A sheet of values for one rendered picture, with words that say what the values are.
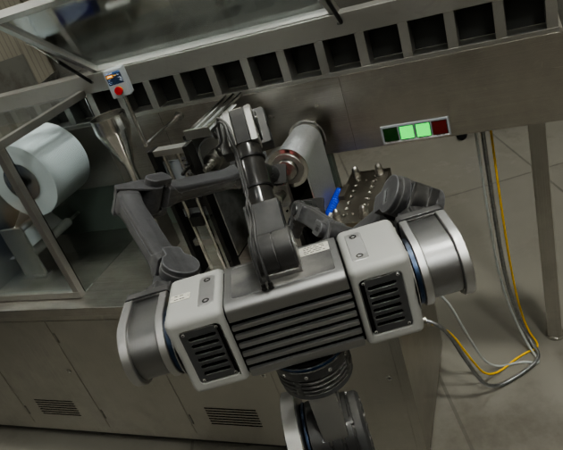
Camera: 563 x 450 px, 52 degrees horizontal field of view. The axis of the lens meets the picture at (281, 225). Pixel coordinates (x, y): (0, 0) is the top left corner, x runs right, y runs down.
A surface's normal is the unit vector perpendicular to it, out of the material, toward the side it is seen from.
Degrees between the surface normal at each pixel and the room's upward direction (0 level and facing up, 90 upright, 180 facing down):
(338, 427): 90
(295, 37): 90
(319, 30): 90
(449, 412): 0
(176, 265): 30
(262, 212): 44
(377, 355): 90
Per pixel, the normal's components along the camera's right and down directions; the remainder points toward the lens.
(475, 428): -0.29, -0.84
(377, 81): -0.30, 0.54
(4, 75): 0.07, 0.46
